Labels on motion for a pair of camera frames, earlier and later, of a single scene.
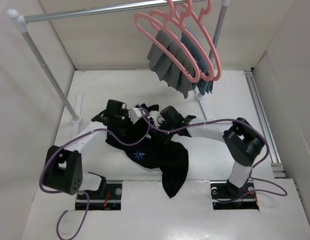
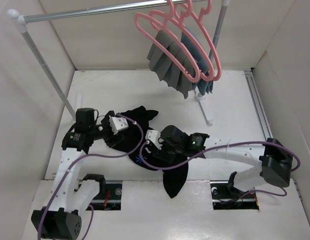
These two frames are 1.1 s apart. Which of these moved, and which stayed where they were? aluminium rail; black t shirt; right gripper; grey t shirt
Moved: black t shirt; right gripper
Stayed: grey t shirt; aluminium rail
